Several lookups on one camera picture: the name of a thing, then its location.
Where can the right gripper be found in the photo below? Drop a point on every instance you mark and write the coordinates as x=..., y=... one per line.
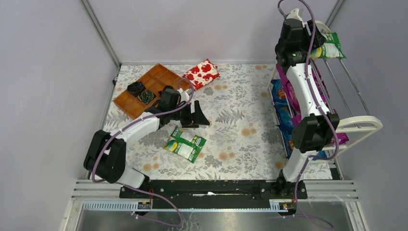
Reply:
x=319, y=38

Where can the blue candy bag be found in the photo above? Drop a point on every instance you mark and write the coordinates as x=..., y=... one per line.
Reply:
x=286, y=127
x=278, y=95

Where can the wooden compartment tray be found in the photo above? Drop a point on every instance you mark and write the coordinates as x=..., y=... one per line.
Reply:
x=155, y=80

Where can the black rolled cloth left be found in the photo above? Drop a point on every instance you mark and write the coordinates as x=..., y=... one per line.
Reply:
x=136, y=88

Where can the upper blue candy bag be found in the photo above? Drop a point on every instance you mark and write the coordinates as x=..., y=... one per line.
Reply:
x=278, y=95

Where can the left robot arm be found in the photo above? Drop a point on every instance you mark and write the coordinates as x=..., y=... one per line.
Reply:
x=106, y=156

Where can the purple candy bag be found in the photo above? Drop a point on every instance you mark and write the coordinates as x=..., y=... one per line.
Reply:
x=296, y=119
x=318, y=86

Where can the green candy bag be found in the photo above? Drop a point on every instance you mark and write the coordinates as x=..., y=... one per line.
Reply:
x=184, y=143
x=331, y=48

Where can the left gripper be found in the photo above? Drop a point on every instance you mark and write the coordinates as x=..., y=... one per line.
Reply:
x=193, y=114

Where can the purple candy bag front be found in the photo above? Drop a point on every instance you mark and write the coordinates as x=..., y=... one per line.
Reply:
x=318, y=86

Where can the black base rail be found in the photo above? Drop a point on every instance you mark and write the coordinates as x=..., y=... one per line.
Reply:
x=217, y=194

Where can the purple candy bag top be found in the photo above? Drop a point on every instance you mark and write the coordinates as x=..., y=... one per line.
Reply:
x=296, y=119

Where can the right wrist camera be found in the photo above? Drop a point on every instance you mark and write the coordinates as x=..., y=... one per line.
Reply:
x=295, y=14

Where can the lower blue candy bag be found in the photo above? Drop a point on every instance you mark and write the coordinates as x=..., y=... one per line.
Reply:
x=286, y=127

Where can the red floral folded cloth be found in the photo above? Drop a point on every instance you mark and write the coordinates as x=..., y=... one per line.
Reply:
x=202, y=74

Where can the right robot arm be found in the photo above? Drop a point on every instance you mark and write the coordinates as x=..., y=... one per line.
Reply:
x=317, y=126

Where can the purple candy bag carried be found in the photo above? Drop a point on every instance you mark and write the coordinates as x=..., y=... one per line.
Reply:
x=282, y=75

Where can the black yellow rolled cloth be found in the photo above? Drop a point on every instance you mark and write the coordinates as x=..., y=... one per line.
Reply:
x=146, y=97

